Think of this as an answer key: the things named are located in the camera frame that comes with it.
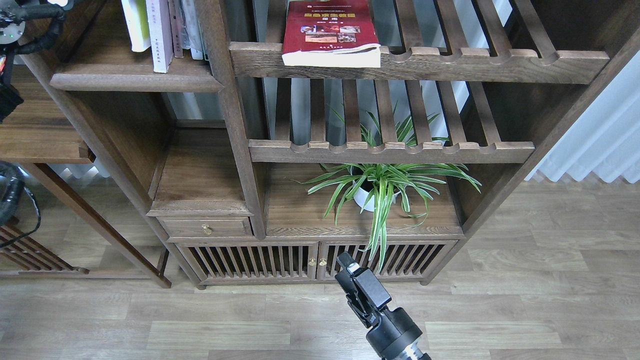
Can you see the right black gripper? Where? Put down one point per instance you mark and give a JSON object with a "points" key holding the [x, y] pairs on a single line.
{"points": [[392, 333]]}

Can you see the red cover book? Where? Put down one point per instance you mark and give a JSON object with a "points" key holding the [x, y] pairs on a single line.
{"points": [[330, 34]]}

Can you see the white lavender book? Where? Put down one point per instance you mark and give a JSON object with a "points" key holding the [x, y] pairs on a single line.
{"points": [[158, 18]]}

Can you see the yellow green book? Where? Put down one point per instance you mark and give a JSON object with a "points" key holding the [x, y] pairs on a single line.
{"points": [[135, 12]]}

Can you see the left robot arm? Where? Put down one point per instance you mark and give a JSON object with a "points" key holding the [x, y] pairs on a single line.
{"points": [[14, 14]]}

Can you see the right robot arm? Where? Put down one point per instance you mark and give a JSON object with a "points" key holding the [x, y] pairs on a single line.
{"points": [[392, 333]]}

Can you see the green spider plant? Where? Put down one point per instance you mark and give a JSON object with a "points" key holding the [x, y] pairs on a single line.
{"points": [[414, 182]]}

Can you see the dark wooden bookshelf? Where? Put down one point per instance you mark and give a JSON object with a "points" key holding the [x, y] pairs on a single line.
{"points": [[214, 152]]}

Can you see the white upright book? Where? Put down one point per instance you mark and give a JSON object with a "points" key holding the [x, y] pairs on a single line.
{"points": [[197, 48]]}

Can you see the white curtain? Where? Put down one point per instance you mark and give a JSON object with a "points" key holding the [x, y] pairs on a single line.
{"points": [[604, 143]]}

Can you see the plastic wrapped book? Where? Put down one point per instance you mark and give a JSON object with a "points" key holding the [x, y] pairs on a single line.
{"points": [[186, 43]]}

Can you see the brown upright book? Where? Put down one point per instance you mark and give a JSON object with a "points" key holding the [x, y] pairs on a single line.
{"points": [[176, 24]]}

